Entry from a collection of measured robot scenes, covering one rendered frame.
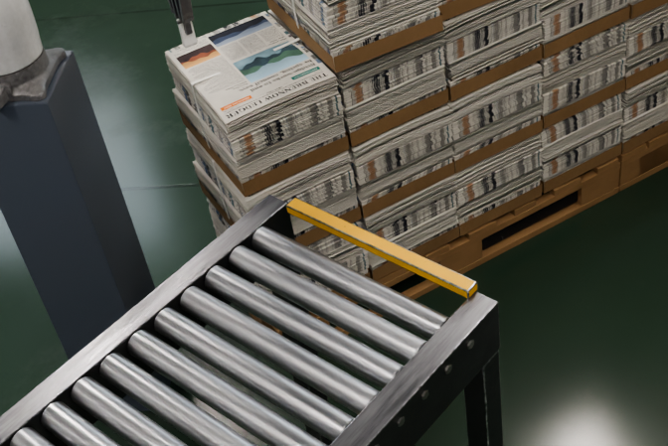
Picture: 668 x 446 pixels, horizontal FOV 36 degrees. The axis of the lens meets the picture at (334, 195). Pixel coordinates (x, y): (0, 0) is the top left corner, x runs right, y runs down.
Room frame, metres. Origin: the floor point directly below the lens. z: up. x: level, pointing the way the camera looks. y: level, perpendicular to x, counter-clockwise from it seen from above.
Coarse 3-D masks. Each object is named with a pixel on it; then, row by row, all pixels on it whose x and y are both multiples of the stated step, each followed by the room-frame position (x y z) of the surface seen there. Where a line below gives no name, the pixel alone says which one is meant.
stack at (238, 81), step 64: (512, 0) 2.18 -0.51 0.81; (576, 0) 2.26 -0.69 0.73; (192, 64) 2.12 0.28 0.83; (256, 64) 2.08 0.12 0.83; (320, 64) 2.03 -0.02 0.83; (384, 64) 2.03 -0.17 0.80; (448, 64) 2.11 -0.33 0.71; (576, 64) 2.26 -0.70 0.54; (256, 128) 1.89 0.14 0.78; (320, 128) 1.96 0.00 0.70; (448, 128) 2.09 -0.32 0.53; (512, 128) 2.18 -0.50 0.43; (576, 128) 2.26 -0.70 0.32; (256, 192) 1.89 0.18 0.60; (320, 192) 1.94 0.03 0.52; (384, 192) 2.01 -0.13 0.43; (448, 192) 2.09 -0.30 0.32; (512, 192) 2.18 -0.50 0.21; (448, 256) 2.08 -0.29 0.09; (256, 320) 2.03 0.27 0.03; (320, 320) 1.91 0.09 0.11
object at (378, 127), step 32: (576, 32) 2.26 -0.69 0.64; (512, 64) 2.17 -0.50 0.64; (448, 96) 2.11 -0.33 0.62; (608, 96) 2.30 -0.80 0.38; (192, 128) 2.14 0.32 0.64; (384, 128) 2.02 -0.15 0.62; (544, 128) 2.22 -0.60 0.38; (320, 160) 1.95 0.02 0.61; (480, 160) 2.13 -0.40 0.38; (608, 160) 2.31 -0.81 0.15; (416, 192) 2.05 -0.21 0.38; (544, 192) 2.22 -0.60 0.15; (480, 224) 2.13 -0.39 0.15
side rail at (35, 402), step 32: (256, 224) 1.54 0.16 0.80; (288, 224) 1.58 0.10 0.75; (224, 256) 1.46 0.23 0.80; (160, 288) 1.40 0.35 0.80; (128, 320) 1.34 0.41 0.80; (192, 320) 1.39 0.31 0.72; (96, 352) 1.27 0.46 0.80; (64, 384) 1.21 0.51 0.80; (0, 416) 1.16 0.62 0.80; (32, 416) 1.15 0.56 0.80
